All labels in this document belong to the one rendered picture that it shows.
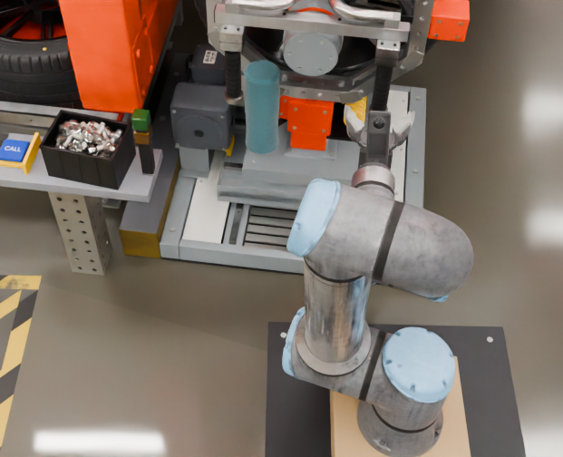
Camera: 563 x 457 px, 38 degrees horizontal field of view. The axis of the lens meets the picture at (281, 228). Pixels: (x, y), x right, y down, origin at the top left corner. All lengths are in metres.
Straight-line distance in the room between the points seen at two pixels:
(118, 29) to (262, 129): 0.43
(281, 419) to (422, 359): 0.45
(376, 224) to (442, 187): 1.73
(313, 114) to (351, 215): 1.14
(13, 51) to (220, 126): 0.64
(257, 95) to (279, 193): 0.56
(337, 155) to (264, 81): 0.61
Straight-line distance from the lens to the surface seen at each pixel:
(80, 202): 2.32
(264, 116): 2.10
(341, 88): 2.20
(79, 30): 2.14
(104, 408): 2.36
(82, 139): 2.17
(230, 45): 1.85
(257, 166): 2.52
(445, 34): 2.06
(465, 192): 2.84
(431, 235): 1.13
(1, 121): 2.59
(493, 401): 2.07
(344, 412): 1.89
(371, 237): 1.11
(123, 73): 2.19
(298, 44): 1.91
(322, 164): 2.54
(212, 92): 2.49
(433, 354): 1.68
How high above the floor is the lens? 2.08
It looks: 52 degrees down
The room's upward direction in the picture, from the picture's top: 2 degrees clockwise
